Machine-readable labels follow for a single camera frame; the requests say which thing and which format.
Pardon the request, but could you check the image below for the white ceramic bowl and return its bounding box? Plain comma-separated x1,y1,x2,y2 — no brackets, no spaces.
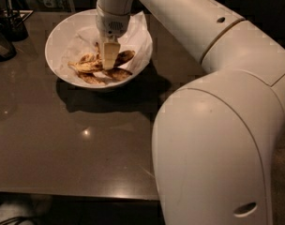
44,8,154,91

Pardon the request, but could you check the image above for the black cable on floor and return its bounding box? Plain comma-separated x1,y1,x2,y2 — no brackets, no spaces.
0,216,52,225

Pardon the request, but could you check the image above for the small back brown banana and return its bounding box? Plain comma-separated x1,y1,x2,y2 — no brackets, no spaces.
80,53,95,63

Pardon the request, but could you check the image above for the large brown spotted banana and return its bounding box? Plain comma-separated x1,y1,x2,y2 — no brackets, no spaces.
67,50,135,73

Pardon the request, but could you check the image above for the white cloth under table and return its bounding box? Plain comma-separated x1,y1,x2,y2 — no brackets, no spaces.
0,193,53,225

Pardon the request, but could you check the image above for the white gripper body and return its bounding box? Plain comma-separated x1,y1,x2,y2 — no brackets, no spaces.
96,6,130,42

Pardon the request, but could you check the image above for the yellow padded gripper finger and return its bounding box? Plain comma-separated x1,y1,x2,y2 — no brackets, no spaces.
101,41,121,70

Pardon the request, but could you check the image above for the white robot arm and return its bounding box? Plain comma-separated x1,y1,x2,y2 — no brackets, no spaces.
97,0,285,225

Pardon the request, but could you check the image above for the right lower brown banana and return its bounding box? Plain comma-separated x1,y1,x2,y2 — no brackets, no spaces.
102,67,132,81

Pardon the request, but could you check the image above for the white paper liner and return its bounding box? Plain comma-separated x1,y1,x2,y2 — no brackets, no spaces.
56,12,153,91

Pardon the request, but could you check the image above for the dark appliance at left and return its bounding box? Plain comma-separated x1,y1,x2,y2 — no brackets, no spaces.
0,27,16,62

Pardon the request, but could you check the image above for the left lower brown banana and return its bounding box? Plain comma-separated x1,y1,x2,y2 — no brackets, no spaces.
78,73,105,85

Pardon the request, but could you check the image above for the black wire utensil holder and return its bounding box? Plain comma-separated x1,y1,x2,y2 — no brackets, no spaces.
0,0,28,41

